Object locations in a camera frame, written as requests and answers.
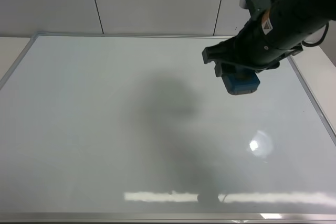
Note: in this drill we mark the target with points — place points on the blue board eraser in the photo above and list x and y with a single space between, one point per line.
240 83

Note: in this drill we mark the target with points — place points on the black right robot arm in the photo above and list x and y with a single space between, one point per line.
324 12

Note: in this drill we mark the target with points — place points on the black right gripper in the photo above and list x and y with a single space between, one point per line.
270 33

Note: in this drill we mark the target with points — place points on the white aluminium-framed whiteboard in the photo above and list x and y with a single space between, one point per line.
139 130

